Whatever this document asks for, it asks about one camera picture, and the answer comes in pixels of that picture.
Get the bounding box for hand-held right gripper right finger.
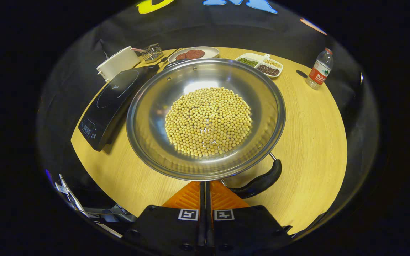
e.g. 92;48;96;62
205;180;293;254

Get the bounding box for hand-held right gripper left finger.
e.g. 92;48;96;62
125;181;205;253

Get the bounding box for black induction cooktop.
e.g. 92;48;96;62
78;64;160;152

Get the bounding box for stainless steel pot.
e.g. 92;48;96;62
126;58;286;199

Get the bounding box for large pile of soybeans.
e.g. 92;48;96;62
165;87;253;158

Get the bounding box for white toaster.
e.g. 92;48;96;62
96;46;141;83

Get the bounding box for pile of dark red beans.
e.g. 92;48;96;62
257;64;280;76

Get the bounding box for clear plastic water bottle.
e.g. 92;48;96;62
306;47;334;90

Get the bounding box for white divided dish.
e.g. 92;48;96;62
235;53;284;78

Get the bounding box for round white plate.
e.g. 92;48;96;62
168;46;220;63

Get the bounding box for black backdrop cloth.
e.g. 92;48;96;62
36;0;380;246

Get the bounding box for metal wire holder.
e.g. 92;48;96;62
142;43;164;64

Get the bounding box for black power cable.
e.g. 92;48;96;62
159;48;182;64

